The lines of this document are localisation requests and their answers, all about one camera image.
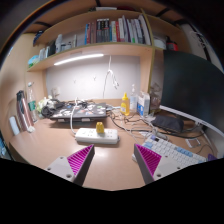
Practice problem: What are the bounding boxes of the white power strip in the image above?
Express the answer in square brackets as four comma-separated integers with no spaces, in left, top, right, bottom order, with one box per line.
[75,128,118,144]

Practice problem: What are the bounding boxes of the white and blue carton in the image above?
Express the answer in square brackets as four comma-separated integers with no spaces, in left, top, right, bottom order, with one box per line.
[137,92,150,116]

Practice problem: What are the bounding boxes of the black headphones bundle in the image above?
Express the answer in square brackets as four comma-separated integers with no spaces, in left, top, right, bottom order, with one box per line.
[41,99,65,118]

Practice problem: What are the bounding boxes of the black pouch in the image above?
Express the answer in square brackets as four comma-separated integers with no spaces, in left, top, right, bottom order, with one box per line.
[152,115,184,133]

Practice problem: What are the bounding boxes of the clear sanitizer bottle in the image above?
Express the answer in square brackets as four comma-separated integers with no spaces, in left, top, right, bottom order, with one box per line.
[130,84,137,112]

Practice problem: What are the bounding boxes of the yellow glue bottle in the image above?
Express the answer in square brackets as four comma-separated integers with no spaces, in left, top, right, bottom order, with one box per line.
[120,93,130,116]

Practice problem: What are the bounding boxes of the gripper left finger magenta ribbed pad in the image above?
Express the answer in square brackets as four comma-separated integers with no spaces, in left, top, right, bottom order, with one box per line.
[46,144,95,186]

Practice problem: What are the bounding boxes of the LED strip light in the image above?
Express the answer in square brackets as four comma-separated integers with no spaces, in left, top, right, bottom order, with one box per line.
[54,53,104,66]

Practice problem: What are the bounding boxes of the dark red standing books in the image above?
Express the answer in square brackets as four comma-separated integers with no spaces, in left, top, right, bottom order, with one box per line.
[16,90,34,131]

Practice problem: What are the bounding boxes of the dark laptop with stickers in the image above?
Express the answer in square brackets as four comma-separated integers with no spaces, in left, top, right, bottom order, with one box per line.
[50,103,106,121]

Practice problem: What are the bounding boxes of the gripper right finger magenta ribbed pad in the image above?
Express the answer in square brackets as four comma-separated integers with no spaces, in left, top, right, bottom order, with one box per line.
[134,144,182,184]

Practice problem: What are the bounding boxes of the tangled desk cables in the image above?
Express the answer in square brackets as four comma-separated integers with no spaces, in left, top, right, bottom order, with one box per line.
[107,105,168,143]

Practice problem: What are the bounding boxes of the wooden bookshelf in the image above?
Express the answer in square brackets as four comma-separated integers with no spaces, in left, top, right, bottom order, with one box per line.
[28,10,156,92]

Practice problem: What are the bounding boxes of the white hanging cable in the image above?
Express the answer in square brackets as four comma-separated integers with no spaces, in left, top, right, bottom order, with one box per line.
[101,54,120,100]

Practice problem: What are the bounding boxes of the yellow charger plug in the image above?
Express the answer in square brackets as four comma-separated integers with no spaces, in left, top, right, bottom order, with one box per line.
[96,122,104,134]

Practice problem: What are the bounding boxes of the row of books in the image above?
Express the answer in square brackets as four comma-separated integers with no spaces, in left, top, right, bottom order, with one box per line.
[84,14,151,45]

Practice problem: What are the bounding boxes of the white and blue keyboard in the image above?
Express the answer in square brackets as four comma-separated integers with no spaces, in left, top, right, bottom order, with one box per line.
[131,134,208,168]

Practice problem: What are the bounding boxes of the clear water bottle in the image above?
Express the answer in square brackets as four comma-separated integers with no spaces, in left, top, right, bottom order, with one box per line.
[27,82,38,122]

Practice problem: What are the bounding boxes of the white power strip cable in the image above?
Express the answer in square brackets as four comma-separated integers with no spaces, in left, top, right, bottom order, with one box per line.
[69,97,80,136]

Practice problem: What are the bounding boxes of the large black monitor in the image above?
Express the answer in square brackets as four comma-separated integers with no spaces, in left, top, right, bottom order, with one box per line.
[160,50,224,137]

